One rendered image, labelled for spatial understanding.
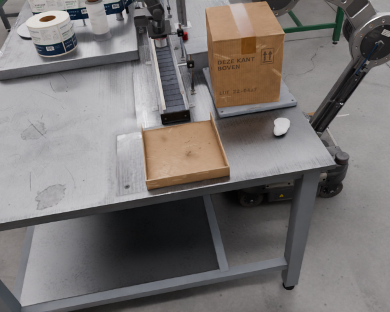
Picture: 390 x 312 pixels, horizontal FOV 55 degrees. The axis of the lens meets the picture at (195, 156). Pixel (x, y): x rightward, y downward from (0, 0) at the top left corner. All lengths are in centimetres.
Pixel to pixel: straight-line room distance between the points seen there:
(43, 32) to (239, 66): 97
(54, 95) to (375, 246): 170
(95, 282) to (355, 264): 123
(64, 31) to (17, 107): 44
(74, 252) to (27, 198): 65
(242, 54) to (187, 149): 37
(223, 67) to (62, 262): 113
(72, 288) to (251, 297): 81
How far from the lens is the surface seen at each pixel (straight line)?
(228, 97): 140
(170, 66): 166
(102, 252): 182
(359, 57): 186
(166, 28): 171
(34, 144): 148
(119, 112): 151
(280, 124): 132
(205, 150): 126
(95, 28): 199
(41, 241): 198
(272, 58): 135
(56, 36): 192
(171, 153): 126
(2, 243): 239
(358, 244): 211
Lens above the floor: 166
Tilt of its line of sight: 42 degrees down
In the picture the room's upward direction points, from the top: 6 degrees counter-clockwise
